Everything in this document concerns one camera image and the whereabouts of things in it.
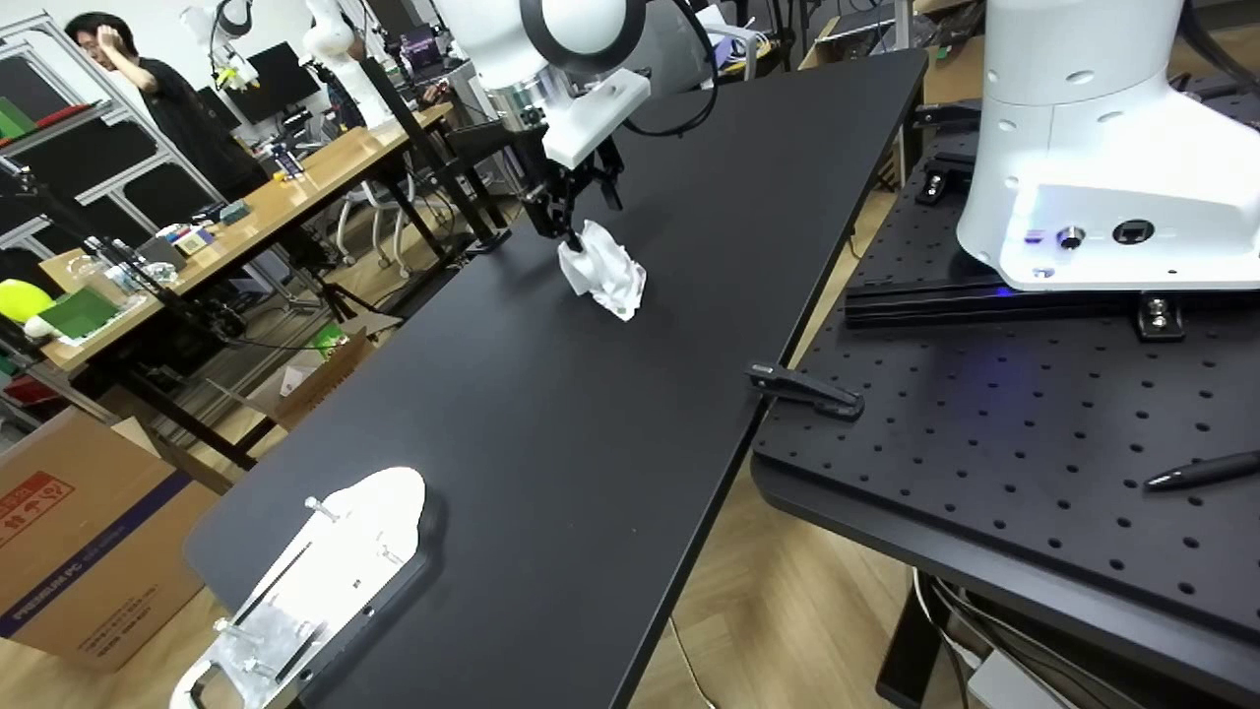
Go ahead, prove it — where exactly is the seated person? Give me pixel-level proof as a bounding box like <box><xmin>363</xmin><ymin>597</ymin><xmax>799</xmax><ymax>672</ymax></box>
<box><xmin>63</xmin><ymin>13</ymin><xmax>266</xmax><ymax>202</ymax></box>

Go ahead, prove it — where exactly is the black pen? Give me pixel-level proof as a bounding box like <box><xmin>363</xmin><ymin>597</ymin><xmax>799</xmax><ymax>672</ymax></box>
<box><xmin>1142</xmin><ymin>450</ymin><xmax>1260</xmax><ymax>494</ymax></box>

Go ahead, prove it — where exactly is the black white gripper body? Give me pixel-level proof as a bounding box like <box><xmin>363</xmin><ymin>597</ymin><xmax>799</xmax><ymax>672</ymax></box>
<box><xmin>525</xmin><ymin>68</ymin><xmax>649</xmax><ymax>214</ymax></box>

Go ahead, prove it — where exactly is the black table clamp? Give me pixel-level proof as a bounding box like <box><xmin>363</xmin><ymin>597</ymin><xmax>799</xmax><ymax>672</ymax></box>
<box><xmin>749</xmin><ymin>361</ymin><xmax>867</xmax><ymax>423</ymax></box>

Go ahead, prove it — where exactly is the wooden desk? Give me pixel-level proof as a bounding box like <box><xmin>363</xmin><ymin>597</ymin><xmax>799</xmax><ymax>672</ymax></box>
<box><xmin>40</xmin><ymin>130</ymin><xmax>410</xmax><ymax>375</ymax></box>

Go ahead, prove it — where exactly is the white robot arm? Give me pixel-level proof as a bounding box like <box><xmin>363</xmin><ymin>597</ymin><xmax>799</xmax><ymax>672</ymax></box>
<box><xmin>431</xmin><ymin>0</ymin><xmax>716</xmax><ymax>244</ymax></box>

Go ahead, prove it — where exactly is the black rod stand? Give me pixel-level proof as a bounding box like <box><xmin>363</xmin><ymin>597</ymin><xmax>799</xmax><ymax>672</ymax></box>
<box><xmin>359</xmin><ymin>55</ymin><xmax>519</xmax><ymax>252</ymax></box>

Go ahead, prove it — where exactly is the cardboard box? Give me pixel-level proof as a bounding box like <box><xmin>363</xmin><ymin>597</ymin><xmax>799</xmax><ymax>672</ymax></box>
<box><xmin>0</xmin><ymin>410</ymin><xmax>215</xmax><ymax>668</ymax></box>

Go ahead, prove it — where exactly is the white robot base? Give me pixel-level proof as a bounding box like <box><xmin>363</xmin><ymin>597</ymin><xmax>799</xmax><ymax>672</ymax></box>
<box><xmin>956</xmin><ymin>0</ymin><xmax>1260</xmax><ymax>291</ymax></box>

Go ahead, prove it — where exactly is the white patterned cloth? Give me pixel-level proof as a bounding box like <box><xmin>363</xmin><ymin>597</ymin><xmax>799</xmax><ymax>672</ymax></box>
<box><xmin>559</xmin><ymin>219</ymin><xmax>647</xmax><ymax>324</ymax></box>

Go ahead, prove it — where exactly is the black perforated mounting board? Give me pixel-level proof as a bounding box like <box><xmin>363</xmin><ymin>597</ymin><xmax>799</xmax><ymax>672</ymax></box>
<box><xmin>756</xmin><ymin>116</ymin><xmax>1260</xmax><ymax>709</ymax></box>

